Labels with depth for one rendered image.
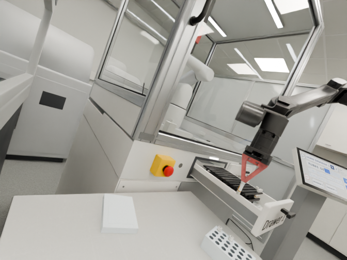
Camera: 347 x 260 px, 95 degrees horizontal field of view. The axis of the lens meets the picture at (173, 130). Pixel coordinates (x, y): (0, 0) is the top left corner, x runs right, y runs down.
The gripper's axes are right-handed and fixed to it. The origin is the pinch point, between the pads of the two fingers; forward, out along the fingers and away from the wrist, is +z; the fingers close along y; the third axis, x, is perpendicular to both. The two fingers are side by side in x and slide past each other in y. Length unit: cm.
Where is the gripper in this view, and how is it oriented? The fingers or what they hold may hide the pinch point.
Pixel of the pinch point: (244, 178)
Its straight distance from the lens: 52.2
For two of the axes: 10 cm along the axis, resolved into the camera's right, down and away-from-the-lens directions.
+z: -4.1, 9.0, 1.1
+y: -4.8, -1.2, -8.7
